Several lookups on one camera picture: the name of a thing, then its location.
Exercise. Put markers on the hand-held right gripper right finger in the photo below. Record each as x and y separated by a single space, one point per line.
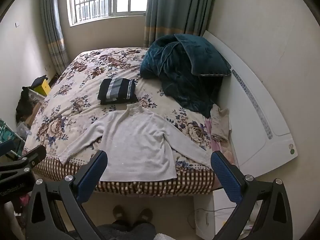
226 177

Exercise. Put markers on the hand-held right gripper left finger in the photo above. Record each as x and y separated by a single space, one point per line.
93 173

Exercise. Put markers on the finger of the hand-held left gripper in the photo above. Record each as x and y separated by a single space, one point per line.
6 146
37 153

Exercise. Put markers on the white knit sweater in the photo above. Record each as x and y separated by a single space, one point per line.
137 142

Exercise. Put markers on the folded dark striped clothes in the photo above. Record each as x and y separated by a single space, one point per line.
117 90

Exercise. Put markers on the green plastic crate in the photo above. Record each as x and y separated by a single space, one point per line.
10 132

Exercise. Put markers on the clear plastic bag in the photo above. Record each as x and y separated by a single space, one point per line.
23 130

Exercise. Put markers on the white bedside cabinet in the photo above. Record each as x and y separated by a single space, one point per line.
220 205

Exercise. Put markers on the pink bed sheet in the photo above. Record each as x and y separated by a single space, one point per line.
221 148

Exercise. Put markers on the brown slipper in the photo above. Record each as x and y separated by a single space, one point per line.
120 212
145 215

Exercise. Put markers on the black clothing pile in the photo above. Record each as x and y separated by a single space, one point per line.
25 102

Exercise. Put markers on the folded beige cloth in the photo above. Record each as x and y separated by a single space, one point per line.
220 125

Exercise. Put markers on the white bed headboard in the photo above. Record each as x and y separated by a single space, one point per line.
250 130

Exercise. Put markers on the yellow box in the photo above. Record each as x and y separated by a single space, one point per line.
43 87

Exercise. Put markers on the person's grey trouser legs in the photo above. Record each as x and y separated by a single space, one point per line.
125 231

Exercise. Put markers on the dark cloth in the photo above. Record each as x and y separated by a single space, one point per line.
38 80

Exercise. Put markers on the floral bed blanket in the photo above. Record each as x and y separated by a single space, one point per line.
75 80

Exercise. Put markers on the teal velvet quilt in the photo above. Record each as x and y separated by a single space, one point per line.
175 85

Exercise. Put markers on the teal curtain with yellow band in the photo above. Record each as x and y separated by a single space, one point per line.
175 12
53 30

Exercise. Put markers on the teal velvet pillow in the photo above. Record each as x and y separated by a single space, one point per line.
205 55

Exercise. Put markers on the barred window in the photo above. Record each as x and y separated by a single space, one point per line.
107 0

